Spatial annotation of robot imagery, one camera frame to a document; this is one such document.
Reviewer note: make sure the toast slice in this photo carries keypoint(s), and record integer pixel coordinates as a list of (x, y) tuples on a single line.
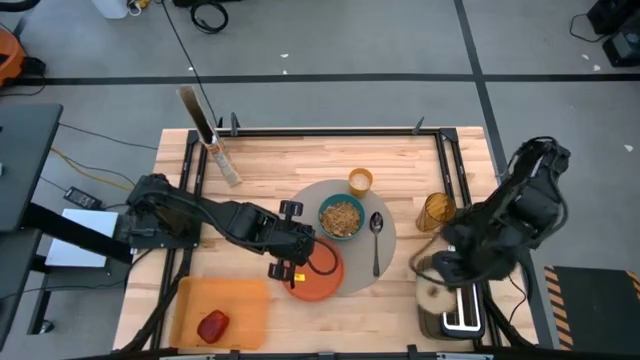
[(437, 302)]

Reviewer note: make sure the orange plastic tray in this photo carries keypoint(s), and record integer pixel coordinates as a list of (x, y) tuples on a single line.
[(235, 305)]

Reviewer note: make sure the amber ribbed glass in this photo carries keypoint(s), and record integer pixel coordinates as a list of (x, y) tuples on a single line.
[(436, 212)]

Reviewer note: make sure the orange shop vacuum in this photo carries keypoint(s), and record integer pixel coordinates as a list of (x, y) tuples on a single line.
[(10, 57)]

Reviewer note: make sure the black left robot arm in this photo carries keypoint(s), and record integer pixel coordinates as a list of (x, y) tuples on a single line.
[(210, 212)]

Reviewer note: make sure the white flat panel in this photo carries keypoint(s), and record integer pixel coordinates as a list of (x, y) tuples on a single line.
[(95, 220)]

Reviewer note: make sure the orange plate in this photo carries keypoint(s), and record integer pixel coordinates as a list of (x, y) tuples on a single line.
[(320, 287)]

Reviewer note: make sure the red bell pepper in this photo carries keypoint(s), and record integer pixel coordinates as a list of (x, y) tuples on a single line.
[(213, 327)]

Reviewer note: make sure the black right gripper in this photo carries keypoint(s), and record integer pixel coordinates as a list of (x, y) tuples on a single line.
[(455, 267)]

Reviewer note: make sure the white plastic container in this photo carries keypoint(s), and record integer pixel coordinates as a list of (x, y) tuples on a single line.
[(110, 7)]

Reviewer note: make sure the yellow plastic cup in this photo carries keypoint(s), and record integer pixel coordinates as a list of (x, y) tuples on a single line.
[(360, 190)]

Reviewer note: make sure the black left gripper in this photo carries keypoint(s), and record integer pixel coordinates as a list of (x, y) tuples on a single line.
[(292, 240)]

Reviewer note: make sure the teal bowl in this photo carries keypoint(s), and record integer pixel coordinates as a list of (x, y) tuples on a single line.
[(324, 200)]

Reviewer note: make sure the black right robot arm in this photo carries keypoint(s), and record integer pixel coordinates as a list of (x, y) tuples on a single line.
[(525, 210)]

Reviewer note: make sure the brown cereal flakes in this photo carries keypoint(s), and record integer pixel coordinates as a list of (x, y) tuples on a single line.
[(341, 219)]

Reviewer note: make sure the dark grey desk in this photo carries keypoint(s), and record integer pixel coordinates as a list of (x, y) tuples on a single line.
[(25, 160)]

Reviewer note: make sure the black hazard striped mat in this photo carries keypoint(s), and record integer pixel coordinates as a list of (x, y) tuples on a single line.
[(595, 305)]

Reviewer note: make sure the black power adapter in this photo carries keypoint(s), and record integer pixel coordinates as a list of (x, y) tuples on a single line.
[(82, 198)]

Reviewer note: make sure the black equipment case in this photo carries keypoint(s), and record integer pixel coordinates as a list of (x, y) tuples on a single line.
[(620, 30)]

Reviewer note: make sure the black toaster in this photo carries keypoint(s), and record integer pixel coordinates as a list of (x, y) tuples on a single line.
[(462, 322)]

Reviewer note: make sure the round grey placemat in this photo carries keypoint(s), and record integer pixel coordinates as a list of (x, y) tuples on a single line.
[(360, 260)]

